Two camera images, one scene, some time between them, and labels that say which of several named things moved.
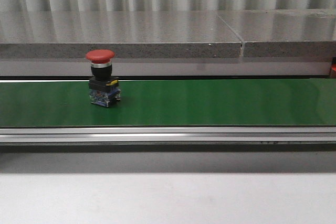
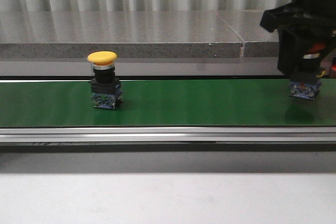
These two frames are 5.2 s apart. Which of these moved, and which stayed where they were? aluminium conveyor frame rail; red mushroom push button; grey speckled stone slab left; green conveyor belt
Moved: red mushroom push button
Stayed: grey speckled stone slab left; aluminium conveyor frame rail; green conveyor belt
